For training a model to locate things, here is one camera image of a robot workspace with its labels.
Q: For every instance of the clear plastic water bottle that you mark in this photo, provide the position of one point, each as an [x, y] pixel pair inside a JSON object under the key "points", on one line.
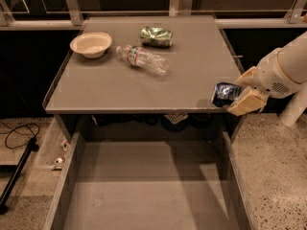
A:
{"points": [[141, 58]]}

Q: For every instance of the metal window railing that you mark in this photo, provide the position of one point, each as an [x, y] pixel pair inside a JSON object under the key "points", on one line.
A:
{"points": [[229, 14]]}

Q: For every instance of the white paper bowl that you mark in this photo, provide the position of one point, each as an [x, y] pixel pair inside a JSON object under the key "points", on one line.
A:
{"points": [[91, 45]]}

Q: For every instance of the blue pepsi can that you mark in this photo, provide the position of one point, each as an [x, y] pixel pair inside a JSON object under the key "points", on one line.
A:
{"points": [[226, 93]]}

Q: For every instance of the grey cabinet with top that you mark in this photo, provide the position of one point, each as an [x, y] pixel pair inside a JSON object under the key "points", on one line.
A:
{"points": [[200, 57]]}

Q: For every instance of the open grey top drawer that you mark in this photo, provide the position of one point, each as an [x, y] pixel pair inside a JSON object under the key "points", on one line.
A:
{"points": [[164, 183]]}

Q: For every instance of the white cylindrical robot post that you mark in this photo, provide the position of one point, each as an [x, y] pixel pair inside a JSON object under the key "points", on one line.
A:
{"points": [[295, 107]]}

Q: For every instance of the black stand leg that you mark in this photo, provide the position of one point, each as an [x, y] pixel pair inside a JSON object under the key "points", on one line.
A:
{"points": [[32, 146]]}

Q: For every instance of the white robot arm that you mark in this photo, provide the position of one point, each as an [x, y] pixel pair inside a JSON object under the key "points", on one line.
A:
{"points": [[278, 75]]}

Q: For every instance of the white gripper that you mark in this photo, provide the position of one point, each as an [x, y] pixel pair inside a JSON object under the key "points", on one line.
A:
{"points": [[271, 77]]}

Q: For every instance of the crushed green soda can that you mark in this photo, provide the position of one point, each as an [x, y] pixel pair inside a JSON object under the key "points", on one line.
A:
{"points": [[156, 37]]}

